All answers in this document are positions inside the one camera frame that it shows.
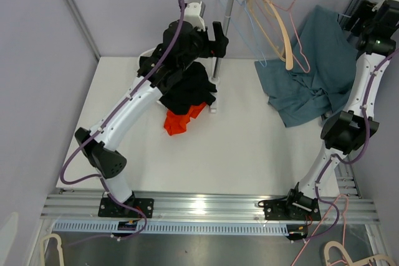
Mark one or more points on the beige wooden hanger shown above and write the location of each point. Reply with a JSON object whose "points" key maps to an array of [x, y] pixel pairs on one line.
{"points": [[277, 29]]}

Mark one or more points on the black t shirt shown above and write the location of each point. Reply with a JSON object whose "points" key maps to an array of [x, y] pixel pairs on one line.
{"points": [[193, 89]]}

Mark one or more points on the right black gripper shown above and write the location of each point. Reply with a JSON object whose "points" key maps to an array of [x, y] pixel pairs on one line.
{"points": [[363, 12]]}

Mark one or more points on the white plastic basket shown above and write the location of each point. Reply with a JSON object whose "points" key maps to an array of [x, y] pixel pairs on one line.
{"points": [[144, 55]]}

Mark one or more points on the black mount plate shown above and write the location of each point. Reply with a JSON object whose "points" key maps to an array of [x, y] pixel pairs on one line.
{"points": [[281, 210], [108, 208]]}

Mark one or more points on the white slotted cable duct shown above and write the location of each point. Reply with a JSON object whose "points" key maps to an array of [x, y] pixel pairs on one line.
{"points": [[158, 227]]}

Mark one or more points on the beige hanger on floor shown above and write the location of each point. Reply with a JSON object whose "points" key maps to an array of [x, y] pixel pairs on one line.
{"points": [[347, 260]]}

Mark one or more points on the grey blue t shirt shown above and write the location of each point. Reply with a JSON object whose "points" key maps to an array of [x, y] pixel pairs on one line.
{"points": [[323, 73]]}

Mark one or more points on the left black mount plate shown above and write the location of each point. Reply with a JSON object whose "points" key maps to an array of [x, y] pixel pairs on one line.
{"points": [[108, 208]]}

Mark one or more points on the right black mount plate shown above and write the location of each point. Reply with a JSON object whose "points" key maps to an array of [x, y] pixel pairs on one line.
{"points": [[281, 210]]}

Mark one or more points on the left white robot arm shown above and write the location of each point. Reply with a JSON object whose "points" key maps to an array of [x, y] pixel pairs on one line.
{"points": [[170, 74]]}

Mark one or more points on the pink wire hanger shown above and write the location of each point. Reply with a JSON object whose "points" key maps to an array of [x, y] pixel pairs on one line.
{"points": [[289, 10]]}

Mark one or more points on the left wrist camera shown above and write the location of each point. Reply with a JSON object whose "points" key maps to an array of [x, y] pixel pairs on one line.
{"points": [[194, 12]]}

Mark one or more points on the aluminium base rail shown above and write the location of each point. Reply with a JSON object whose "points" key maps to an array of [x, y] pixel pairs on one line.
{"points": [[185, 207]]}

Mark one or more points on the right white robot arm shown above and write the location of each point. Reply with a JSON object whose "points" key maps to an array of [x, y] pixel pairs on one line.
{"points": [[352, 128]]}

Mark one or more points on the orange t shirt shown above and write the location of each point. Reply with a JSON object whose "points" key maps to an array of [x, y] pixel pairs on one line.
{"points": [[177, 124]]}

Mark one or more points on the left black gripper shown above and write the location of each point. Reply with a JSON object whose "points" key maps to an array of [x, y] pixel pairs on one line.
{"points": [[212, 49]]}

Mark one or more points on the light blue wire hanger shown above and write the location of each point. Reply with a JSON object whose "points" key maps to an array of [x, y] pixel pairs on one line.
{"points": [[243, 23]]}

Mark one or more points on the pink hanger on floor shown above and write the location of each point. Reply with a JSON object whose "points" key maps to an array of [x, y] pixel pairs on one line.
{"points": [[315, 235]]}

